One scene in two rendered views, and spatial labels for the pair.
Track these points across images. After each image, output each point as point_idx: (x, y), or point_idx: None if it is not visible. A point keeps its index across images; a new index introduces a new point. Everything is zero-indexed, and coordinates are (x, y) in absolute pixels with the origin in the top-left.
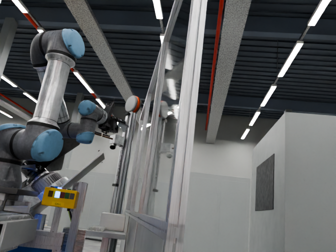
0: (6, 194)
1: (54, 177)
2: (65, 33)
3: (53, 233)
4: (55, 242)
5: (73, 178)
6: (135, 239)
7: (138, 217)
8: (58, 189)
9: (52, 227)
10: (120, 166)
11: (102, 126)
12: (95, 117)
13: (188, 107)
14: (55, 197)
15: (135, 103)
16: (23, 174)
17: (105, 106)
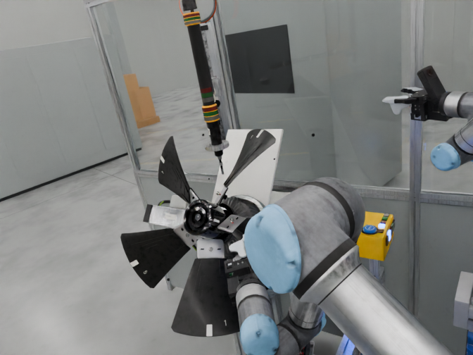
0: None
1: (253, 208)
2: None
3: (381, 276)
4: (382, 282)
5: (271, 191)
6: (419, 218)
7: (419, 196)
8: (388, 228)
9: (379, 271)
10: (223, 127)
11: (448, 117)
12: None
13: None
14: (389, 240)
15: (215, 3)
16: (211, 237)
17: (426, 76)
